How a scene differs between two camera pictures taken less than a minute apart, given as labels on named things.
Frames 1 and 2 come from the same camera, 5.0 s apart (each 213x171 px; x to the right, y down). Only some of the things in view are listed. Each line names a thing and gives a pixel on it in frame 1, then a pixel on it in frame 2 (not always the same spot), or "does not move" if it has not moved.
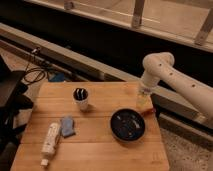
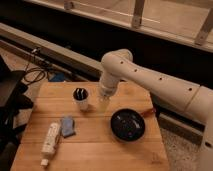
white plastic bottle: x=51 y=143 does not move
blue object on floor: x=59 y=77 does not move
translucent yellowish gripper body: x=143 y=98 -> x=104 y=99
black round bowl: x=127 y=124 does not move
